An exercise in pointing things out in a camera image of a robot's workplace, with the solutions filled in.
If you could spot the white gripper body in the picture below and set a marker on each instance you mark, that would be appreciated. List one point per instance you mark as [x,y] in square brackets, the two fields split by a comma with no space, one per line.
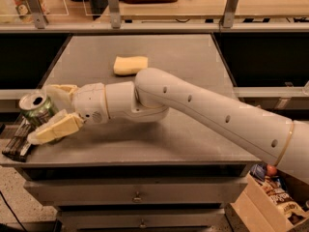
[89,102]

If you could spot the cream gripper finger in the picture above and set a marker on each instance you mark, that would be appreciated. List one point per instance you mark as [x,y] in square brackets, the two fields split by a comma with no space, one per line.
[59,126]
[61,95]

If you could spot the green soda can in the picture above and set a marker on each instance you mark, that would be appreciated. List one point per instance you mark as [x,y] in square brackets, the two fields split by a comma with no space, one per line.
[37,108]

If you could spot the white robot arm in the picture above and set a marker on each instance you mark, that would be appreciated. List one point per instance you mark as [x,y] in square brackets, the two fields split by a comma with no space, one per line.
[272,138]

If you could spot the black rxbar chocolate wrapper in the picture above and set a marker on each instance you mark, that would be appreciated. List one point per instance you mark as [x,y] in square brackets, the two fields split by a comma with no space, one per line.
[18,147]

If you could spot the yellow sponge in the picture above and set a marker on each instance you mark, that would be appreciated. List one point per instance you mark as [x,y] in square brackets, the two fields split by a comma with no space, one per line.
[129,65]

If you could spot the grey drawer cabinet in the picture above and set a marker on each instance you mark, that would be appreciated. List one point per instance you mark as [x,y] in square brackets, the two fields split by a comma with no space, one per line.
[185,173]

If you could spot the upper drawer knob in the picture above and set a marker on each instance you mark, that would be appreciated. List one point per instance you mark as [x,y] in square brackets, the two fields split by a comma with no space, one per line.
[137,198]

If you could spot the drawer knob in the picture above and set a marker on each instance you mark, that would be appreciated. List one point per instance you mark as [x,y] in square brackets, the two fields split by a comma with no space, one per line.
[142,224]
[137,198]

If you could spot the lower drawer knob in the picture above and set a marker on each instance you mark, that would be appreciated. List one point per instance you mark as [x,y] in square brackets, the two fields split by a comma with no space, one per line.
[142,224]

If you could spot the blue snack packet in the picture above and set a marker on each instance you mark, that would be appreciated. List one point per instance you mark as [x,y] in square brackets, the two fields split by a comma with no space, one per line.
[259,171]

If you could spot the red apple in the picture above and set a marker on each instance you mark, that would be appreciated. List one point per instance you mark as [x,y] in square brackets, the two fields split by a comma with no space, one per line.
[271,170]

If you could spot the cardboard box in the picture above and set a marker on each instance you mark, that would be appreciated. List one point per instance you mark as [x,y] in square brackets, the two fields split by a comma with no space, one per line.
[255,212]

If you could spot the snack chip bag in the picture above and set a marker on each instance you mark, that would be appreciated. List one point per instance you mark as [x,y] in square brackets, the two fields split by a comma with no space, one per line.
[276,191]

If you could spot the left metal bracket post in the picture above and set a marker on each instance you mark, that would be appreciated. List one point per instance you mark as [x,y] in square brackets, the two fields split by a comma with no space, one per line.
[36,10]

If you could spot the metal bracket post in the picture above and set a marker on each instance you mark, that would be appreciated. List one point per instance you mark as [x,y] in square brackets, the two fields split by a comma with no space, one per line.
[36,10]
[115,16]
[228,17]

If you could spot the middle metal bracket post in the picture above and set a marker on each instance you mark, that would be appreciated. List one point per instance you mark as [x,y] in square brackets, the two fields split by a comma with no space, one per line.
[115,16]

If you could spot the right metal bracket post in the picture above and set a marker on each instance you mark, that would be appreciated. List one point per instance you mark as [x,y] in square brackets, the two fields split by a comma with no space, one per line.
[228,17]

